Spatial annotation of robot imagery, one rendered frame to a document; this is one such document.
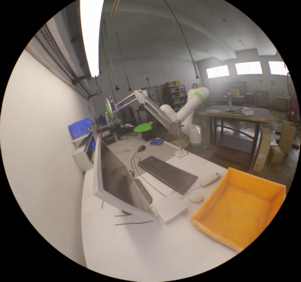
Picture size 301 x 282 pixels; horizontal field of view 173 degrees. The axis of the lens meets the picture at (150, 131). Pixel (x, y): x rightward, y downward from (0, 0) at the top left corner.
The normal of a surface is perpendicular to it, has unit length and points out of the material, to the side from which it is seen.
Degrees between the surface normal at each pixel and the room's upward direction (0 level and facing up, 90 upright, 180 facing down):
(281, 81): 90
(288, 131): 90
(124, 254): 0
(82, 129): 93
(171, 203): 0
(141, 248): 0
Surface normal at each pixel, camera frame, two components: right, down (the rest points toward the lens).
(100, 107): 0.45, 0.18
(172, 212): -0.23, -0.92
